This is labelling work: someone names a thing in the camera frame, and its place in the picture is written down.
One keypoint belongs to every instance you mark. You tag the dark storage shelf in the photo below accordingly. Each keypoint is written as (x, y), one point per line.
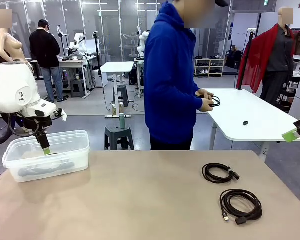
(290, 95)

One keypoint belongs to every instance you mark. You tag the person's right forearm blue sleeve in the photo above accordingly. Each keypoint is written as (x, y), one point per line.
(190, 102)

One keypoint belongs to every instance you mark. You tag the grey green tumbler bottle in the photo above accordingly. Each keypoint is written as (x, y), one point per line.
(122, 121)

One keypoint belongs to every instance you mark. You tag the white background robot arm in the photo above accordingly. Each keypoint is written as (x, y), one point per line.
(78, 41)
(142, 40)

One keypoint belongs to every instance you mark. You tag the white table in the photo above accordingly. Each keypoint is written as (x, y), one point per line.
(252, 107)

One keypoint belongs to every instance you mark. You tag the person in blue hoodie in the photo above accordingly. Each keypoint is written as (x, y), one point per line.
(165, 75)

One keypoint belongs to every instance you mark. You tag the white standing desk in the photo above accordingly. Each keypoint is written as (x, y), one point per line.
(117, 66)

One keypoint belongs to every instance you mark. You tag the dark grey stool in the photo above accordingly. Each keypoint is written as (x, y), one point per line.
(122, 92)
(78, 87)

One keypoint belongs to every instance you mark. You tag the black bags pile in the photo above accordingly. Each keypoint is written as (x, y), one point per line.
(233, 60)

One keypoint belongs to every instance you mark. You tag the red shawl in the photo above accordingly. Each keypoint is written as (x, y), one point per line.
(255, 62)

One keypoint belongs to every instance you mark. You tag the clear plastic storage box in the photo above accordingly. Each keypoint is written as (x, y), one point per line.
(72, 150)

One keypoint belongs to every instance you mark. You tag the person's left hand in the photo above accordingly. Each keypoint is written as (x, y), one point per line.
(203, 93)

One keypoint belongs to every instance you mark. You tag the black camera tripod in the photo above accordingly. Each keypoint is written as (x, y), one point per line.
(97, 50)

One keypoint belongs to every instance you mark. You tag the wooden shoe rack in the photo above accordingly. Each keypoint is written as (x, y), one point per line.
(210, 65)

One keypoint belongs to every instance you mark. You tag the bare beige mannequin grey trousers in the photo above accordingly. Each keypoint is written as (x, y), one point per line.
(7, 42)

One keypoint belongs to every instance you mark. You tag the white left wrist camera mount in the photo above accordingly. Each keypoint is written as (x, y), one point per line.
(62, 115)

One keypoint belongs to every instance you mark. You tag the man in black jacket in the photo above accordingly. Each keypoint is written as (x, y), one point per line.
(43, 50)

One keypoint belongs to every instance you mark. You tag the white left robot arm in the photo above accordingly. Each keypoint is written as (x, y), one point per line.
(12, 87)

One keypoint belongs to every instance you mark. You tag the mannequin in grey shirt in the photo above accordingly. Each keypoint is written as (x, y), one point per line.
(277, 57)

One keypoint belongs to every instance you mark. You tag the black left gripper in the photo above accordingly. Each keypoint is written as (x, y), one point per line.
(40, 122)

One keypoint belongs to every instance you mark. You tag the grey plastic step stool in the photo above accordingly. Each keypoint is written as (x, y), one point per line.
(117, 131)

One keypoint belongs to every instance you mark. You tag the person's right hand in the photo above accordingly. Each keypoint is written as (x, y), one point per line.
(206, 105)

